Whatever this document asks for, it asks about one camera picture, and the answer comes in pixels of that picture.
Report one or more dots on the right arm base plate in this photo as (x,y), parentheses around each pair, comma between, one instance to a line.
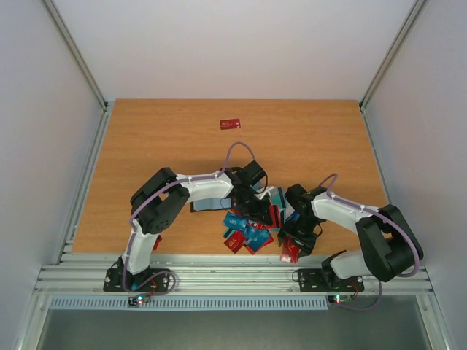
(321,280)

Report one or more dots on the red stripe card centre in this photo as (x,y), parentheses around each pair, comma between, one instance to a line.
(276,219)

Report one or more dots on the blue card front pile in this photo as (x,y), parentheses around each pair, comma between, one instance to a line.
(256,239)

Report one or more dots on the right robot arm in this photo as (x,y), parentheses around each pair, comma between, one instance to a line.
(388,247)

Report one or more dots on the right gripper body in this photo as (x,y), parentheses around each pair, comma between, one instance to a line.
(298,240)

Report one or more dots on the grey cable duct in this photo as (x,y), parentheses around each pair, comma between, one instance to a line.
(191,303)

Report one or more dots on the black leather card holder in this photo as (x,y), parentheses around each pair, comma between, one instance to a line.
(211,204)

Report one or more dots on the red vip card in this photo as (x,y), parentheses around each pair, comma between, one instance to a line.
(235,242)
(290,251)

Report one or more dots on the large red card left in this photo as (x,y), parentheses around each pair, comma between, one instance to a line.
(157,241)

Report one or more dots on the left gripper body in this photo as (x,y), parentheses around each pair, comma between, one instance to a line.
(251,209)

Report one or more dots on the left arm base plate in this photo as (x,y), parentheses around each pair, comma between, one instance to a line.
(150,280)

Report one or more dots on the teal stripe card upper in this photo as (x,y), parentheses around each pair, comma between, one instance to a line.
(277,196)

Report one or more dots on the lone red card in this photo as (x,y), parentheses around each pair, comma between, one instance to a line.
(230,124)

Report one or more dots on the aluminium rail frame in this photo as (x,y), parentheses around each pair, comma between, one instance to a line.
(81,274)

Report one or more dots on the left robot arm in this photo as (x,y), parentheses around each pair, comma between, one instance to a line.
(156,205)

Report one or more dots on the red VIP card front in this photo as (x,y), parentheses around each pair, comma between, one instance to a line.
(235,242)

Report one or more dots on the blue VIP card left pile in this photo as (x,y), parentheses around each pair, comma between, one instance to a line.
(235,222)

